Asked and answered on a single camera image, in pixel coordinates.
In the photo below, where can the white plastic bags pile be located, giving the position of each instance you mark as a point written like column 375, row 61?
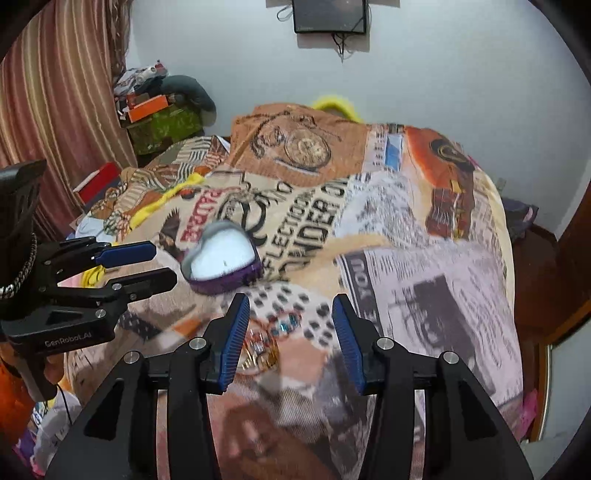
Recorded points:
column 138, row 76

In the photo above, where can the red and white box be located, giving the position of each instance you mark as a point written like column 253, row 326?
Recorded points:
column 99, row 180

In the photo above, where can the grey purple backpack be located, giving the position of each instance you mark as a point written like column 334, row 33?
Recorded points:
column 519, row 217

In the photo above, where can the wooden door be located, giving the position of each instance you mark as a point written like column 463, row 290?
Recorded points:
column 577, row 258

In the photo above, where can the printed blanket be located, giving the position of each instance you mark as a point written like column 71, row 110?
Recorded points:
column 392, row 230

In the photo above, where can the orange box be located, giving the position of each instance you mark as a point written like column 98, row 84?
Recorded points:
column 147, row 108

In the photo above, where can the yellow cloth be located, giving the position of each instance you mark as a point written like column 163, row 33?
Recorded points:
column 152, row 203

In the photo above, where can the pink slipper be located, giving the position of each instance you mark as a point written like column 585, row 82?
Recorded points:
column 528, row 415

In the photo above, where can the green patterned bag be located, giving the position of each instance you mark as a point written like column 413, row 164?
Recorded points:
column 161, row 129

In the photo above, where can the orange cloth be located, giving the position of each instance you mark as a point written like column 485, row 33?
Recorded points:
column 11, row 387

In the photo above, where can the small black wall monitor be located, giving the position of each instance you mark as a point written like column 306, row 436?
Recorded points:
column 330, row 16

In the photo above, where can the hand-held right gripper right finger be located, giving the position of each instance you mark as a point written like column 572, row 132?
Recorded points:
column 346, row 341

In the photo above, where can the purple heart-shaped jewelry box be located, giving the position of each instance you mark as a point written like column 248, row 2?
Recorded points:
column 221, row 258

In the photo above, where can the striped pink curtain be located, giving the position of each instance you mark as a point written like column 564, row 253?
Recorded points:
column 55, row 92

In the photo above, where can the yellow foam tube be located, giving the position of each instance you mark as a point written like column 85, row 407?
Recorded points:
column 334, row 102

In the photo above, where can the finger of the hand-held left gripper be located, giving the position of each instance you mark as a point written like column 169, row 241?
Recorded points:
column 143, row 284
column 131, row 253

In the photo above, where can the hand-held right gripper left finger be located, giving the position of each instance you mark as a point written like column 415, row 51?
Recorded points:
column 233, row 341

